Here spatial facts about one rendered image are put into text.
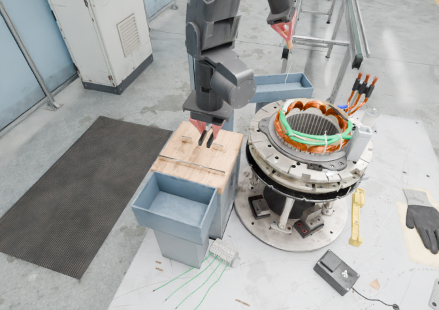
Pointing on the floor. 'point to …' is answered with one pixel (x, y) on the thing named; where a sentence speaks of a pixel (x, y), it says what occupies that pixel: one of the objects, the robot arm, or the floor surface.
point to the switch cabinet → (102, 30)
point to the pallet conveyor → (353, 53)
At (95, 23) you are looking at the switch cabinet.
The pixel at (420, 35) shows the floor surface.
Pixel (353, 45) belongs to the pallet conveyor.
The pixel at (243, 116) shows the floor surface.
